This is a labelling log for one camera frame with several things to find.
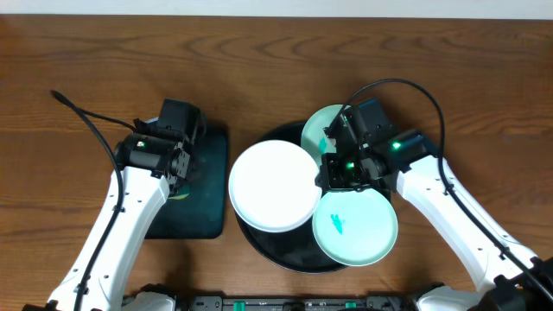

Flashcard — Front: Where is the green yellow sponge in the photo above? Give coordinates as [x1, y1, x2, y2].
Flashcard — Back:
[168, 184, 190, 200]

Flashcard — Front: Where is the mint green plate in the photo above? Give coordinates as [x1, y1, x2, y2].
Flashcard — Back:
[312, 189, 398, 266]
[301, 105, 342, 167]

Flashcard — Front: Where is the white plate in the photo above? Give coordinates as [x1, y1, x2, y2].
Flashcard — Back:
[228, 140, 322, 233]

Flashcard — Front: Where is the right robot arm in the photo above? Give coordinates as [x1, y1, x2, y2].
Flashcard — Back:
[312, 129, 552, 310]

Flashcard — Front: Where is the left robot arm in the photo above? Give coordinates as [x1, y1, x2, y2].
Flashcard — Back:
[43, 130, 196, 310]

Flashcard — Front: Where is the black rectangular tray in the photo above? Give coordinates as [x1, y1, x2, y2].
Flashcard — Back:
[146, 125, 229, 239]

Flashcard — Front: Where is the black round tray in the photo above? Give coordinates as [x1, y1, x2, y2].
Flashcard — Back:
[237, 123, 347, 273]

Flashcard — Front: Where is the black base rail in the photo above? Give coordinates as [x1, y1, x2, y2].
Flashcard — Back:
[144, 282, 443, 311]

